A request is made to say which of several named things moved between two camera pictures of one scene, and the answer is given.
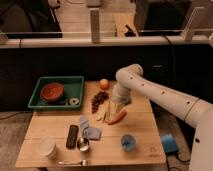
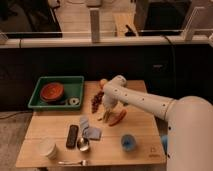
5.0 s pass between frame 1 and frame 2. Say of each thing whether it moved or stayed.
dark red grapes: stayed
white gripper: moved
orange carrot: stayed
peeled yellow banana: stayed
